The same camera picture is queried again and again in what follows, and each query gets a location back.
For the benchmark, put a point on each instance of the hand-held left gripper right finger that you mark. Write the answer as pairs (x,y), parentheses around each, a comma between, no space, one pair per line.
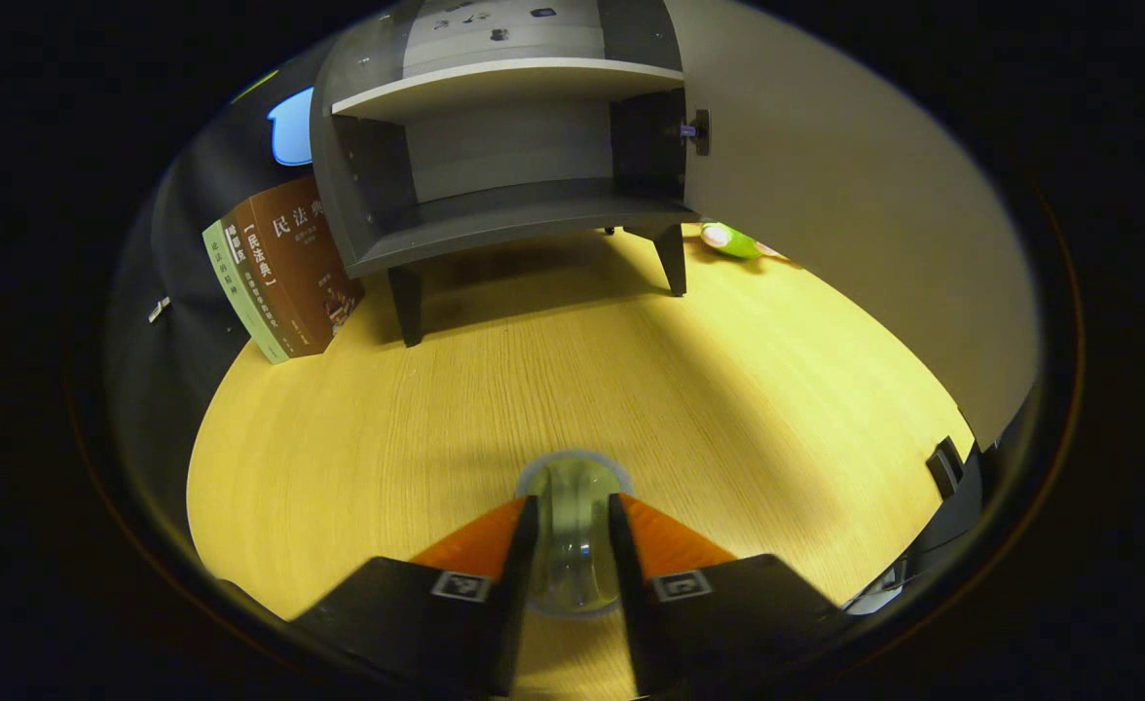
(626,604)

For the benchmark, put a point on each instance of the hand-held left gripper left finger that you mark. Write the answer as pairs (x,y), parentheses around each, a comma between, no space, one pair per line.
(522,584)

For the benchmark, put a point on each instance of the black backdrop cloth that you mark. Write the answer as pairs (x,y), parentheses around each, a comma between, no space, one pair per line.
(183,253)

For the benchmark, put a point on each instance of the green plush toy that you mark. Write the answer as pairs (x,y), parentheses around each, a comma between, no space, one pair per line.
(728,239)

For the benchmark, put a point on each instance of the green glass bottle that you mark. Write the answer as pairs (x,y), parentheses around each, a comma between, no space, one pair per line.
(575,545)

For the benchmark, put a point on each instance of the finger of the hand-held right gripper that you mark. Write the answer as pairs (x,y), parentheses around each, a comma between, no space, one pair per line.
(945,469)

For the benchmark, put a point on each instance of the white cloth clip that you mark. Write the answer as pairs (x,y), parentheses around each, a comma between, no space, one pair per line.
(159,310)

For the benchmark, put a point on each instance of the metal door hinge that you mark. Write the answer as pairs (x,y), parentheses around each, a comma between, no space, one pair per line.
(697,131)

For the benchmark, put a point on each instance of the beige cabinet door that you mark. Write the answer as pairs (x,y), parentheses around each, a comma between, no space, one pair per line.
(826,195)

